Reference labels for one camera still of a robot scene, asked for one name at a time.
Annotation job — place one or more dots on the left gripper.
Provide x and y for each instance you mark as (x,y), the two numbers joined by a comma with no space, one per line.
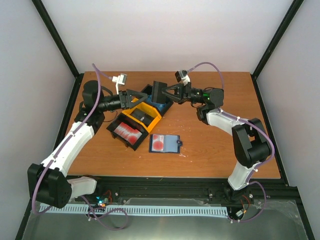
(123,94)

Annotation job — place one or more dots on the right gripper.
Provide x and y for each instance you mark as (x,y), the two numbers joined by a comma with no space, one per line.
(181,92)

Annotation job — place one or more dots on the black credit card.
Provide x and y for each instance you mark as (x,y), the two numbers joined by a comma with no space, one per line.
(156,95)

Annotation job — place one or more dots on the red white credit card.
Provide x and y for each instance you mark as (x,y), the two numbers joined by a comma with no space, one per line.
(158,143)

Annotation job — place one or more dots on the blue leather card holder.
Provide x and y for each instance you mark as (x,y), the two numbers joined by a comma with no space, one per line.
(172,144)

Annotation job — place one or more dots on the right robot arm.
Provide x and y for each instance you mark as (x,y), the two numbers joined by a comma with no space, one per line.
(252,146)

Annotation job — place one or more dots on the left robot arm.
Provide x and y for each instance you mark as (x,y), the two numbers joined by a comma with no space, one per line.
(67,150)

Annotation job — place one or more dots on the black bin with blue cards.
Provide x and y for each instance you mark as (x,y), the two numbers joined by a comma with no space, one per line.
(151,106)

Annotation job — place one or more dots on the blue card stack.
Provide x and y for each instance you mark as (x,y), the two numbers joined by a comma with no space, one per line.
(159,106)

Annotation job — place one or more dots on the black bin with red cards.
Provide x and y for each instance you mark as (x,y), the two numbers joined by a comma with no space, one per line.
(122,118)

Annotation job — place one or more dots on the black card stack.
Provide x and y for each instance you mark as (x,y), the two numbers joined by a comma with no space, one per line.
(142,116)

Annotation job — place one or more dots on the red white card stack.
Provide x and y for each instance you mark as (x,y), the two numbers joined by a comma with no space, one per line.
(128,133)

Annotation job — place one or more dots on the yellow middle bin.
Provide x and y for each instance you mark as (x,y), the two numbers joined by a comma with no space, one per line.
(156,120)

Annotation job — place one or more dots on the left controller board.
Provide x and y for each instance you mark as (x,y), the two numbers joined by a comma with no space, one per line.
(104,199)

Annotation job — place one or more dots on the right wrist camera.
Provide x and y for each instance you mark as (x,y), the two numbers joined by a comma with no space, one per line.
(182,77)

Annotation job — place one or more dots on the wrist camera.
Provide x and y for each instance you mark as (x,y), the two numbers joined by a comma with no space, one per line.
(182,77)
(119,80)

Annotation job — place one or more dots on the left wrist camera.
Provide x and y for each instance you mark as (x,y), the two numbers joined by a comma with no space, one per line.
(119,80)

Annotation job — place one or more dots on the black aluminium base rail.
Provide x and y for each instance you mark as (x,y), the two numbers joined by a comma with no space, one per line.
(209,190)

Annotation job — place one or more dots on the right black frame post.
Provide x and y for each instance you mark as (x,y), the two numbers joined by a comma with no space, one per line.
(279,33)

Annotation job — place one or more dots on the black frame post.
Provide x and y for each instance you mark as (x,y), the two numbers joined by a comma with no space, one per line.
(279,33)
(49,24)

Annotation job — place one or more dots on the left black frame post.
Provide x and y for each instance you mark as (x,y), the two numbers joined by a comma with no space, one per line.
(49,24)

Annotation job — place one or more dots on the light blue cable duct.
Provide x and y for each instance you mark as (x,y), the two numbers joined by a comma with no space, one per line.
(147,210)

